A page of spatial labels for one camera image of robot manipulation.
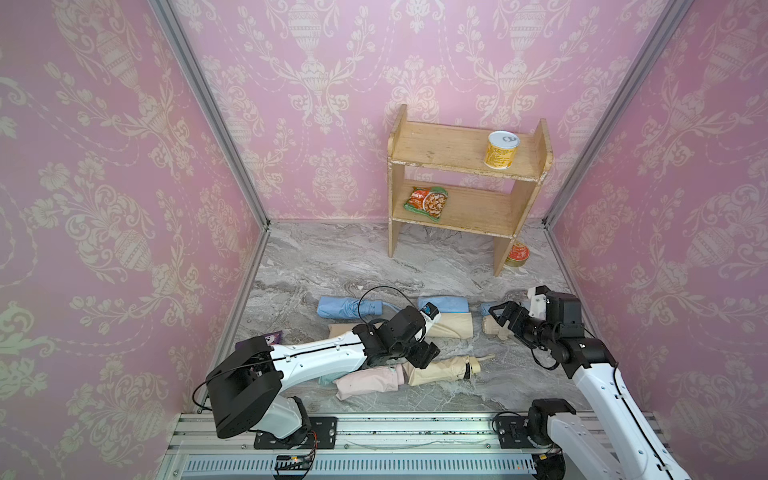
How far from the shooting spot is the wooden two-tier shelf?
2.45 feet

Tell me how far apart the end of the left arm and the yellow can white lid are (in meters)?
0.42

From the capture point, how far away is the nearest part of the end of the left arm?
0.59m

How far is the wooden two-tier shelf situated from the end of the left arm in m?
0.37

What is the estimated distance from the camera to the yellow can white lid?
0.72 meters
